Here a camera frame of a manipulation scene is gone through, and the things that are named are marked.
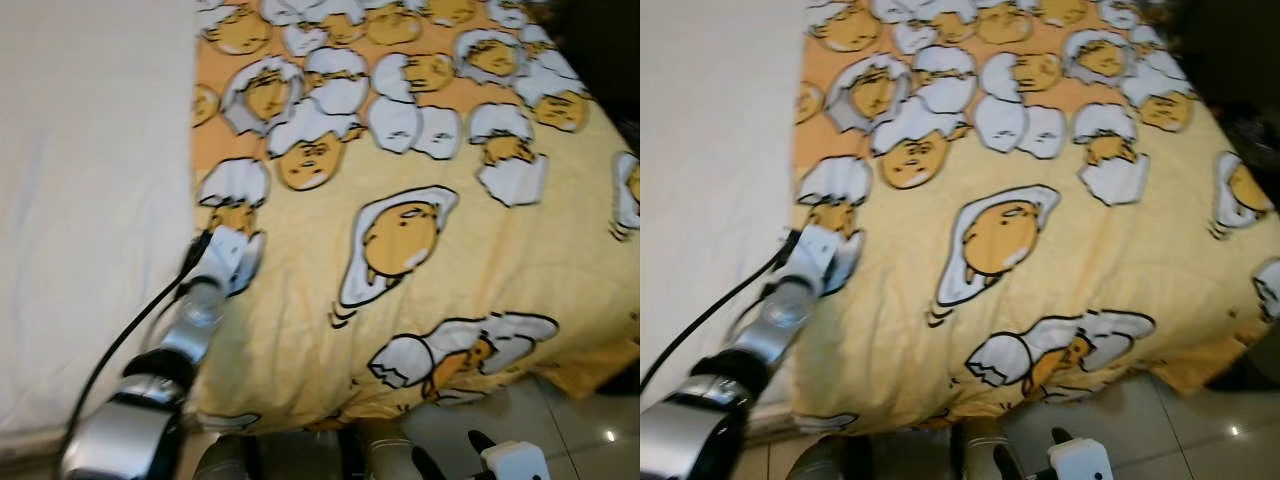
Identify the yellow egg print blanket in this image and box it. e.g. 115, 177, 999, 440
790, 0, 1280, 434
190, 0, 641, 434

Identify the dark left robot leg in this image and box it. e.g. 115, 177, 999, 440
195, 435, 263, 480
788, 435, 853, 480

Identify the white quilted mattress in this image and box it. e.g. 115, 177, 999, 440
640, 0, 803, 443
0, 0, 203, 453

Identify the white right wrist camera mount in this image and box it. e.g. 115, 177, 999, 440
1047, 438, 1114, 480
482, 440, 551, 480

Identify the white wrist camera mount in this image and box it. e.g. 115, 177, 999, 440
792, 222, 864, 299
1047, 438, 1114, 480
482, 440, 551, 480
195, 225, 264, 299

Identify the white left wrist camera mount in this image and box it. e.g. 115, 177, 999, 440
792, 222, 864, 299
195, 225, 264, 299

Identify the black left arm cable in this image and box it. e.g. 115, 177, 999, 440
640, 229, 802, 397
60, 230, 214, 453

